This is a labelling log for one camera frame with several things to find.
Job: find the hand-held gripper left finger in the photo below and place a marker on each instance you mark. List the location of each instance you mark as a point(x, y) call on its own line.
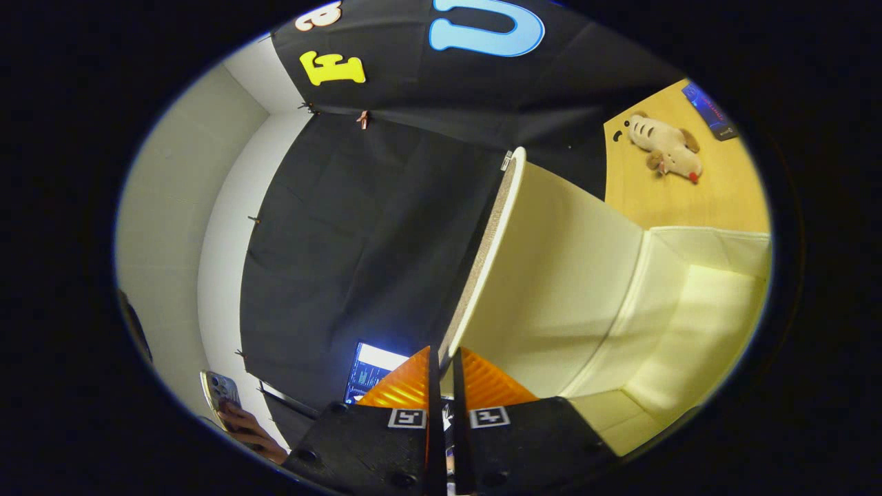
point(435, 448)

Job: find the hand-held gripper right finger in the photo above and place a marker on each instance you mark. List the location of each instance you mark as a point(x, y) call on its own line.
point(463, 448)

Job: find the beige storage box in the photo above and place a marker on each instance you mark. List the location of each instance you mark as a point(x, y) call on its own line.
point(565, 289)

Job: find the laptop screen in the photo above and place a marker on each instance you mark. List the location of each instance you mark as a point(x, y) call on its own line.
point(372, 372)

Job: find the smartphone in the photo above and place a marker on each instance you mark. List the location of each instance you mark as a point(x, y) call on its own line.
point(220, 396)

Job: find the black backdrop cloth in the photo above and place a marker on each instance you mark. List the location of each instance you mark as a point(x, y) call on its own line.
point(358, 227)

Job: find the silver clip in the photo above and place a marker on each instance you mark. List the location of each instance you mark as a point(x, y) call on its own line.
point(507, 160)

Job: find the brown plush toy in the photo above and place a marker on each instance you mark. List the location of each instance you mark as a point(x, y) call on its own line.
point(665, 145)

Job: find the blue book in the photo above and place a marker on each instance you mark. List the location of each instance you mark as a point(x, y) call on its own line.
point(711, 110)

